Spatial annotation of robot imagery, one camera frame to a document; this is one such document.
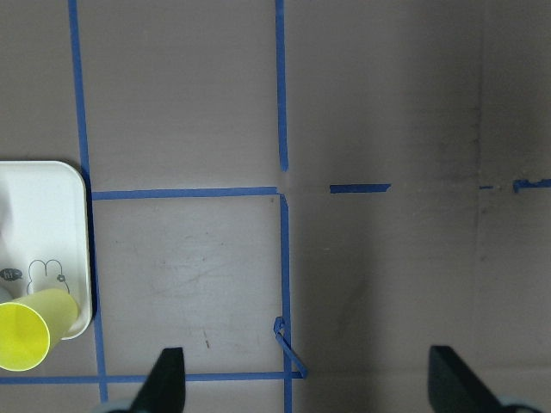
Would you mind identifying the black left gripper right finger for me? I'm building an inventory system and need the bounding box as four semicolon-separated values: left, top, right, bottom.
429;345;503;413

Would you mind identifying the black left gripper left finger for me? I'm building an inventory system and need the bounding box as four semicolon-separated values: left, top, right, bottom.
130;347;186;413

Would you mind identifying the yellow plastic cup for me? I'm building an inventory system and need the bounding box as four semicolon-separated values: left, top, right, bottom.
1;288;79;372

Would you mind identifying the white rabbit print tray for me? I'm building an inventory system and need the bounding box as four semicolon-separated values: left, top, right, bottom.
1;161;92;340

